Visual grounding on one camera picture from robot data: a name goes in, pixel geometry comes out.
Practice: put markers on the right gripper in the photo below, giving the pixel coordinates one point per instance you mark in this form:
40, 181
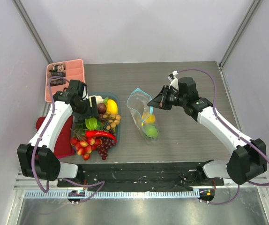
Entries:
165, 97

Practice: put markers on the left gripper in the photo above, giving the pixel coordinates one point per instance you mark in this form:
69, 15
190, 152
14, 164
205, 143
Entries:
92, 112

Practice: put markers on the green starfruit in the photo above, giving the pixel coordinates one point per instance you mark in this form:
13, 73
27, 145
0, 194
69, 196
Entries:
91, 123

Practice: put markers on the yellow pear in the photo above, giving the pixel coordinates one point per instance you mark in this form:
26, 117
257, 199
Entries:
148, 118

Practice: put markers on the clear zip top bag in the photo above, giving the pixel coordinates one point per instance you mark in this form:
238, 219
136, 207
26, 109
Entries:
137, 105

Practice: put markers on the brown longan bunch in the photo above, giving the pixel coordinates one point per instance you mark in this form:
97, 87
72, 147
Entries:
110, 121

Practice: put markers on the red chili pepper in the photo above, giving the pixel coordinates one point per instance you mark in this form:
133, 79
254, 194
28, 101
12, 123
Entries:
98, 133

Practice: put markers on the purple grape bunch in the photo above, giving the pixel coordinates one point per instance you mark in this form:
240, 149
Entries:
105, 146

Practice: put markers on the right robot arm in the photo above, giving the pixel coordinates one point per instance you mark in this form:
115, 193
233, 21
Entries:
247, 155

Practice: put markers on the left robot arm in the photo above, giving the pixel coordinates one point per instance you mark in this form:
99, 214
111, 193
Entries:
37, 159

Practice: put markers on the teal food tray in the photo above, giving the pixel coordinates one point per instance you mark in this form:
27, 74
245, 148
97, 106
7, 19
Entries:
79, 129

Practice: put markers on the white cauliflower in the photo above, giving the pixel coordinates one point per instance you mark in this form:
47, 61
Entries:
98, 98

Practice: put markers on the purple passion fruit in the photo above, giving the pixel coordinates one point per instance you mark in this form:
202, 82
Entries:
101, 107

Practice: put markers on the yellow lemon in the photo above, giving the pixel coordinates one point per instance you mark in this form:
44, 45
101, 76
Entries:
112, 106

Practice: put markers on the pink compartment organizer box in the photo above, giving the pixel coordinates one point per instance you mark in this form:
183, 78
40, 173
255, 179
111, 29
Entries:
70, 70

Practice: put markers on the red cloth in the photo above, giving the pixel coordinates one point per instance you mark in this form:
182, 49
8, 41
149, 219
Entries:
63, 148

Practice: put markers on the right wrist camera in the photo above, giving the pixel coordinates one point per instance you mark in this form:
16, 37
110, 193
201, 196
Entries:
173, 80

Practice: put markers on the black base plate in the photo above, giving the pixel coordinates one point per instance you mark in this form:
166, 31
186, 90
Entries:
143, 177

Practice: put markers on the white cable duct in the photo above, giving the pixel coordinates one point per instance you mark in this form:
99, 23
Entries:
72, 194

